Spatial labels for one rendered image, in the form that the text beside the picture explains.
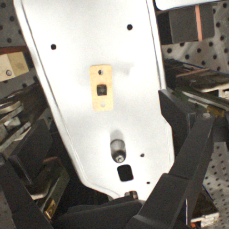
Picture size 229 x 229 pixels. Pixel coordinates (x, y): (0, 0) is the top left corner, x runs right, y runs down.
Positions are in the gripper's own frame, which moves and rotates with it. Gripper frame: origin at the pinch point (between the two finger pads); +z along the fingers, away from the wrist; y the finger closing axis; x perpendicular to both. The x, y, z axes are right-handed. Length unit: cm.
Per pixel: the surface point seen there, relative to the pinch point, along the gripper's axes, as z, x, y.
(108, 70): 12.9, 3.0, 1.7
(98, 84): 13.1, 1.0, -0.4
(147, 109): 13.9, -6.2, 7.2
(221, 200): 44, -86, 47
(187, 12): 16.0, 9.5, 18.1
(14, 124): 6.9, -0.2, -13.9
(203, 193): 16.7, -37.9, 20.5
